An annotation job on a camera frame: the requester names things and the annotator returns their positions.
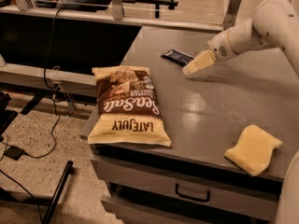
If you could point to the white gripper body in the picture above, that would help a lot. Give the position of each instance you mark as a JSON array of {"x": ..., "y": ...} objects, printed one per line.
[{"x": 220, "y": 48}]

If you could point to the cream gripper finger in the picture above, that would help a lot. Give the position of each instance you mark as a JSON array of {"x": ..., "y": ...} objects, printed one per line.
[{"x": 203, "y": 60}]

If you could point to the dark blue rxbar wrapper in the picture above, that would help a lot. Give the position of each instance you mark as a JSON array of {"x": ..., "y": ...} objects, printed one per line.
[{"x": 177, "y": 57}]

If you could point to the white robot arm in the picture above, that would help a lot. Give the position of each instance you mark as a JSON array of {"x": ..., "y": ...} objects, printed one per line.
[{"x": 274, "y": 24}]

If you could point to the brown Late July chip bag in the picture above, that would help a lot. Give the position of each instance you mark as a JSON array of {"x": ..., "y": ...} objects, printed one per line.
[{"x": 127, "y": 107}]

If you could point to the yellow sponge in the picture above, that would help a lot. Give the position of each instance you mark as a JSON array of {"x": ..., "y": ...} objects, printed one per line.
[{"x": 253, "y": 150}]

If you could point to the grey upper drawer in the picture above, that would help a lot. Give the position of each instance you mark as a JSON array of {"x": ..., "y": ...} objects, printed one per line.
[{"x": 223, "y": 197}]

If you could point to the grey drawer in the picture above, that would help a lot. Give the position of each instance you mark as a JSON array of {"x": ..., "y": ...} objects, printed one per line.
[
  {"x": 223, "y": 197},
  {"x": 133, "y": 213}
]

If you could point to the grey lower drawer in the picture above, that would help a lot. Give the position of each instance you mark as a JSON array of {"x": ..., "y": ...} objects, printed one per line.
[{"x": 133, "y": 213}]

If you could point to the black power adapter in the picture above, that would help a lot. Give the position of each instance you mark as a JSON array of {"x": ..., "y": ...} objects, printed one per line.
[{"x": 14, "y": 152}]

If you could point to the black chair leg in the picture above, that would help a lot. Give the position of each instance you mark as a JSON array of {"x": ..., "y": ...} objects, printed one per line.
[{"x": 57, "y": 193}]

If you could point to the black drawer handle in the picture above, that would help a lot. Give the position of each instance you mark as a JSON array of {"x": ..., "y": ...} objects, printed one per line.
[{"x": 192, "y": 196}]

